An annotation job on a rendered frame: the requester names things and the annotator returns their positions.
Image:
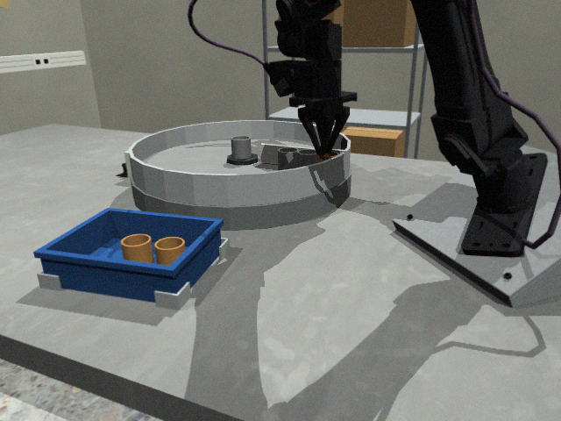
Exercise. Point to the grey metal bushing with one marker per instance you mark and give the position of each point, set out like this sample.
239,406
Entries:
307,158
287,160
241,149

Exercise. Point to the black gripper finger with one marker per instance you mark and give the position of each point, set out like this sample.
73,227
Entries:
327,125
340,119

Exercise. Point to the blue plastic tray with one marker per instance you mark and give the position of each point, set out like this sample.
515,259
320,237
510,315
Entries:
101,236

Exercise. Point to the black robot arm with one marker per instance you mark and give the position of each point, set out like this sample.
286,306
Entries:
475,129

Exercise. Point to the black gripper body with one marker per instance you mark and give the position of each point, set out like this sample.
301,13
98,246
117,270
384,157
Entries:
326,96

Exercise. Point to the bronze bushing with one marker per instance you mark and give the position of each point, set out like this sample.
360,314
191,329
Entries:
327,156
167,256
143,253

